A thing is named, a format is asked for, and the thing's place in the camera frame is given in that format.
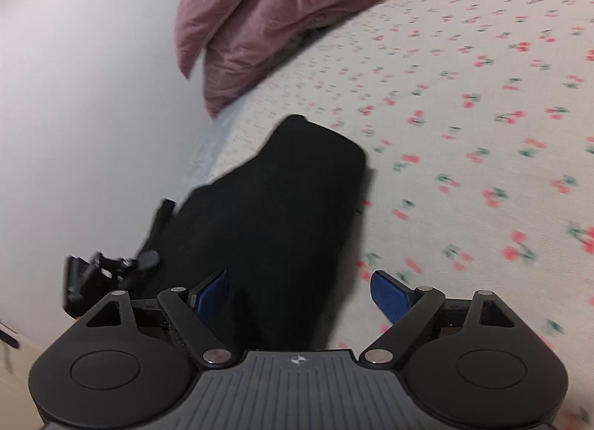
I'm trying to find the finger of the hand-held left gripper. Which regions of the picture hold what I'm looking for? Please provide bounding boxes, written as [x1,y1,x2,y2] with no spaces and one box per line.
[147,198,176,247]
[120,249,161,283]

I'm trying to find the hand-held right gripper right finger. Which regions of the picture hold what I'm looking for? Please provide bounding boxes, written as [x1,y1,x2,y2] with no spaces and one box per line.
[359,270,516,370]

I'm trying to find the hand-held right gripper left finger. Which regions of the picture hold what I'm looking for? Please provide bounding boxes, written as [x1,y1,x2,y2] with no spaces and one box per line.
[84,270,233,370]

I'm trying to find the black pants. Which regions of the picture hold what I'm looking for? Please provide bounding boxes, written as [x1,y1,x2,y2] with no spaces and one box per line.
[134,115,367,352]

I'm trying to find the light grey bed sheet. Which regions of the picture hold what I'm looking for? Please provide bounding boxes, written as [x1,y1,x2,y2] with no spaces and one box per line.
[188,103,249,196]

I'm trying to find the cherry-print bed sheet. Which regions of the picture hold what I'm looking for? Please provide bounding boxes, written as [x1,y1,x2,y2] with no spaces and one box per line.
[211,0,594,430]

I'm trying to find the pink pillow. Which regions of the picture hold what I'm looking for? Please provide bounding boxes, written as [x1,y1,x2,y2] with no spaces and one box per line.
[174,0,298,80]

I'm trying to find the pink duvet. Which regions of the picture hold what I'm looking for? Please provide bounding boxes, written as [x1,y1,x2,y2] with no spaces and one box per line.
[203,0,471,118]

